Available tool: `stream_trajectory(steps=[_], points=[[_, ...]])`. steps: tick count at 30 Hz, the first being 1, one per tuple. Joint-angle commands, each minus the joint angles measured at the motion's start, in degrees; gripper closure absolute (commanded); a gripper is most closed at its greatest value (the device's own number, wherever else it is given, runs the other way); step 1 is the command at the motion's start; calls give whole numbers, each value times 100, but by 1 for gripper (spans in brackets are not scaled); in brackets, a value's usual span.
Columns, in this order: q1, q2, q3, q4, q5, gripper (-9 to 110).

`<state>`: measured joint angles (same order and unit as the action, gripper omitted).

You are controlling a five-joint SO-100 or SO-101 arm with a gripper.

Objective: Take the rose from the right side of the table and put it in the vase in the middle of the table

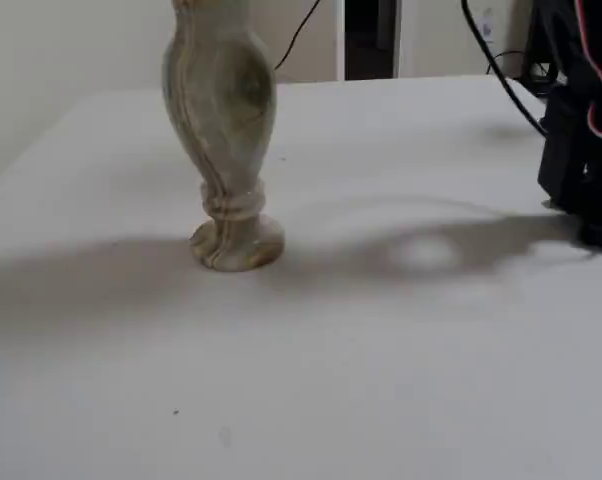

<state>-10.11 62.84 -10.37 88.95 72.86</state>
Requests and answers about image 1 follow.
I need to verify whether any marble onyx vase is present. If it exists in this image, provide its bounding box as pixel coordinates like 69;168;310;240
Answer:
161;0;286;272

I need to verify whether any white door frame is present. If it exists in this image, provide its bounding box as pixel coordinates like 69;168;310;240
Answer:
334;0;403;82

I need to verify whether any thin black cable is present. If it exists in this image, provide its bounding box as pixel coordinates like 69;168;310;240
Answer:
273;0;323;71

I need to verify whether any thick black cable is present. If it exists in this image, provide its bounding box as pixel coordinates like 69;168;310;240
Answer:
461;0;548;137

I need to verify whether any red white servo cable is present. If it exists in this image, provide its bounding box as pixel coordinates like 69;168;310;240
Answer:
574;0;602;222

